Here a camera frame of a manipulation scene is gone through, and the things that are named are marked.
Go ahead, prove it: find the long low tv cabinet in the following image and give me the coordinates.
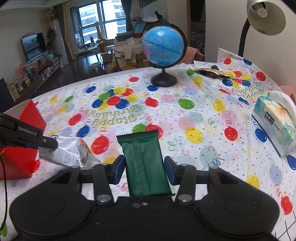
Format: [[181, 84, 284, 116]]
[[15, 57, 61, 104]]

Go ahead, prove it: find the red white cardboard box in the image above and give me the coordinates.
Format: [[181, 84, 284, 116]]
[[1, 99, 46, 180]]

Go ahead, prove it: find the tissue box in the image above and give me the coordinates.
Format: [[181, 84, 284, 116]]
[[252, 90, 295, 157]]

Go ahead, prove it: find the brown gold wrapper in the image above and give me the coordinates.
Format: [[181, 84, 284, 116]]
[[194, 66, 231, 80]]

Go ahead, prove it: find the flat screen television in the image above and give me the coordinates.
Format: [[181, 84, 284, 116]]
[[21, 32, 47, 62]]

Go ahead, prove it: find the round coffee table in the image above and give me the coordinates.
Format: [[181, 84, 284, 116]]
[[73, 41, 103, 63]]

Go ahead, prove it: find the blue desk globe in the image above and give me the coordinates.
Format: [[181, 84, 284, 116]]
[[142, 24, 187, 87]]

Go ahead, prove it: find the white desk lamp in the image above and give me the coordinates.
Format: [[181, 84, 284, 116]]
[[238, 0, 286, 57]]

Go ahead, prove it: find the white snack bag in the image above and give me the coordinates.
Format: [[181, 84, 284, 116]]
[[39, 135, 101, 170]]

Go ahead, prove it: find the colourful balloon tablecloth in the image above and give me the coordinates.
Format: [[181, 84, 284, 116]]
[[0, 47, 296, 241]]

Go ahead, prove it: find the wooden chair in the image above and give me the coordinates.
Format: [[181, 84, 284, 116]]
[[136, 47, 205, 68]]

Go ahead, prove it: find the dark green snack bar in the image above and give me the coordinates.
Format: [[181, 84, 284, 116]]
[[116, 130, 172, 197]]

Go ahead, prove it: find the sofa with cream cover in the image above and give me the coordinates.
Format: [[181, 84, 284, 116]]
[[109, 21, 167, 69]]

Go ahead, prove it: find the small round stool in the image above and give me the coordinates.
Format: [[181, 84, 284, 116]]
[[89, 62, 101, 73]]

